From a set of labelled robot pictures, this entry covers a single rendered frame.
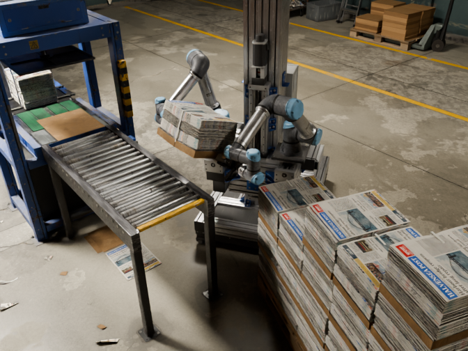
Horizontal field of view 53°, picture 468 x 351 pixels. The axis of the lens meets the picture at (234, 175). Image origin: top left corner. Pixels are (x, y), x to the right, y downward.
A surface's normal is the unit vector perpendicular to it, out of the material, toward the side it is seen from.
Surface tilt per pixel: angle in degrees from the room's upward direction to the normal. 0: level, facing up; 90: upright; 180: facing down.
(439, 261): 1
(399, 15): 89
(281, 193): 1
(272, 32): 90
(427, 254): 1
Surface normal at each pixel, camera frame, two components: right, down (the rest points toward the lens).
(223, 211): -0.02, -0.85
